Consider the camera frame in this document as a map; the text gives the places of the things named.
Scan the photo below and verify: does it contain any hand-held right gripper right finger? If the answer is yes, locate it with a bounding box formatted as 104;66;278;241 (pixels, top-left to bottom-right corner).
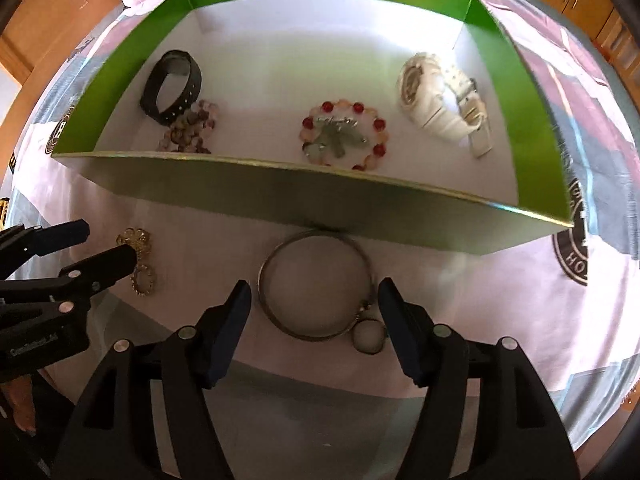
377;277;581;480

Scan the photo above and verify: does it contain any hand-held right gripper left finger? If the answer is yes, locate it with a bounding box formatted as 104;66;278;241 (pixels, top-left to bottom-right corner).
52;280;252;480

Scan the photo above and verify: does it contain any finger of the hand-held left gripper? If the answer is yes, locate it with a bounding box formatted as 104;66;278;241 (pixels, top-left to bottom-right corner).
0;246;138;317
0;219;91;281

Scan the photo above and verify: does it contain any silver bangle with round pendant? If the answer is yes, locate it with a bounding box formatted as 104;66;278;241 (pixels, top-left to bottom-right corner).
257;230;388;358

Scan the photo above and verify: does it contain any gold flower bracelet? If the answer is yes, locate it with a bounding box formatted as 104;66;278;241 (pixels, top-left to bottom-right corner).
116;227;157;298

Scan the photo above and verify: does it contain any black band bracelet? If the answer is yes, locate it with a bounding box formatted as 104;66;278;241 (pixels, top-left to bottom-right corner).
139;50;202;123

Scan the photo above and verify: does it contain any brown bead bracelet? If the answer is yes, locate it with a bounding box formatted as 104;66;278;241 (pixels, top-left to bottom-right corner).
157;100;221;155

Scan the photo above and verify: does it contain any white wristwatch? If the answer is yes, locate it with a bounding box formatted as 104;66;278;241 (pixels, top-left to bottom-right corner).
396;52;493;158

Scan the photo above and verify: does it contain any red bead bracelet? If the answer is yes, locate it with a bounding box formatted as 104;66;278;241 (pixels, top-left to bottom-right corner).
299;101;390;171

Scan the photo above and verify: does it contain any green cardboard box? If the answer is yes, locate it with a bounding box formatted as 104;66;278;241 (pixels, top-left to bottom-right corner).
50;0;576;258

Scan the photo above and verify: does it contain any person's left forearm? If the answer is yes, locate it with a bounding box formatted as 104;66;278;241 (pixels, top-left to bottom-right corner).
10;370;38;433

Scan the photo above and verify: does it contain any wooden headboard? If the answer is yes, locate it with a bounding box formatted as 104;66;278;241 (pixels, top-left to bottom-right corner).
0;0;126;96

